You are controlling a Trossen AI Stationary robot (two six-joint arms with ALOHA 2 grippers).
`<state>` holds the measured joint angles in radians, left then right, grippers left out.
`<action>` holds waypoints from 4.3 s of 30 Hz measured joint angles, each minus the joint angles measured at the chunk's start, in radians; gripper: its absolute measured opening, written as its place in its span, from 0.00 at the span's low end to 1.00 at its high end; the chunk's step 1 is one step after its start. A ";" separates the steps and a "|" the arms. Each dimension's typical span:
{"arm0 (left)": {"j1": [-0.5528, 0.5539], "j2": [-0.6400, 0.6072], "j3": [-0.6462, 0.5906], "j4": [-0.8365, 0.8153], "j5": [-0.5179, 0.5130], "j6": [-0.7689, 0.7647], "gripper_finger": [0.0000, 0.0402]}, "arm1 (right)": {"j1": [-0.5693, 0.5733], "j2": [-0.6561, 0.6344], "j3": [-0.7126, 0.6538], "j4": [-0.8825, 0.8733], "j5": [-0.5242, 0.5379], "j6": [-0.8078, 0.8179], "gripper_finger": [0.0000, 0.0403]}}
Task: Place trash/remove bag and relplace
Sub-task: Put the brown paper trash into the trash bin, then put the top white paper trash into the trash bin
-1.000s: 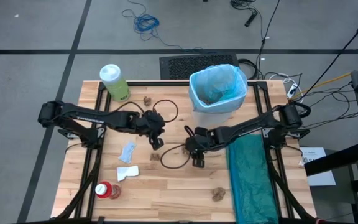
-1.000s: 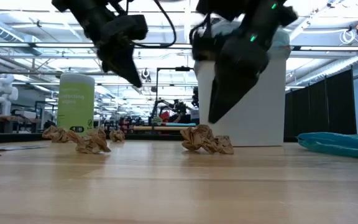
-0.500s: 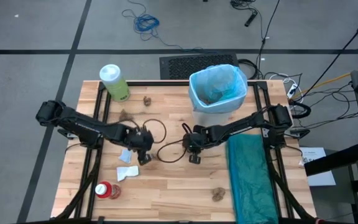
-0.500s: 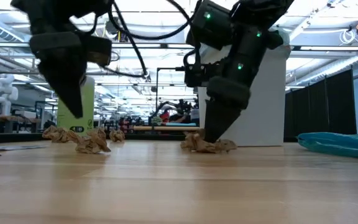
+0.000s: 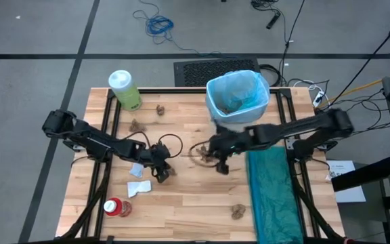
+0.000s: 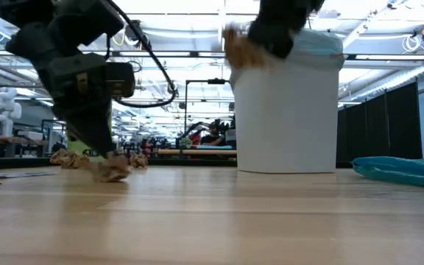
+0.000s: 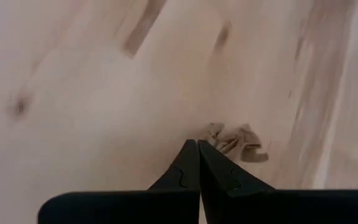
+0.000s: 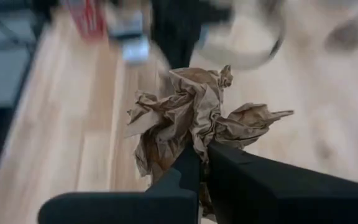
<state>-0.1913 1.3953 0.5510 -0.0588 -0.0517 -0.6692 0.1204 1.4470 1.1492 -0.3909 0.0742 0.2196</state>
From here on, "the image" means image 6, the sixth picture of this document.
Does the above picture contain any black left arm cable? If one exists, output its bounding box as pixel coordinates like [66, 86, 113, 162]
[103, 0, 179, 109]

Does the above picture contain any black partition curtain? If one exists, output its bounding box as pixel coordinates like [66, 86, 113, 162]
[336, 80, 424, 166]

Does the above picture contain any background workbench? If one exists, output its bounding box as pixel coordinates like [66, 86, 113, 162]
[0, 119, 68, 159]

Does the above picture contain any person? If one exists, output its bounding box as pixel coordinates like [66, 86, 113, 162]
[188, 129, 204, 147]

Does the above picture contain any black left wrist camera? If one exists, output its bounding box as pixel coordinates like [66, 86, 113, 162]
[105, 61, 137, 99]

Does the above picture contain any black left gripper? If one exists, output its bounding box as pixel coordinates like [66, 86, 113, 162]
[37, 52, 114, 158]

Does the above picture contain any brown paper ball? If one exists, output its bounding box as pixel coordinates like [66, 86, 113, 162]
[222, 27, 274, 71]
[128, 152, 149, 169]
[49, 147, 92, 170]
[91, 152, 133, 184]

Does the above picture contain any white coiled ceiling cable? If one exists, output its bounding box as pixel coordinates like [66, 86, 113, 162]
[402, 34, 423, 53]

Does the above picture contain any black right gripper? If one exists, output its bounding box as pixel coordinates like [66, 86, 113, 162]
[247, 0, 325, 60]

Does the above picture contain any black background camera gantry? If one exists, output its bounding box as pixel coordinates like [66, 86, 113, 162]
[183, 77, 232, 150]

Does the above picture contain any background wooden table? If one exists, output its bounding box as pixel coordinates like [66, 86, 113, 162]
[156, 148, 238, 156]

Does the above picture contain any white plastic trash bin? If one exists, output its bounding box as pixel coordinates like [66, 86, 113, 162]
[230, 54, 342, 174]

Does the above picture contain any teal trash bag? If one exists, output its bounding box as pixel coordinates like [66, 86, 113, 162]
[351, 155, 424, 191]

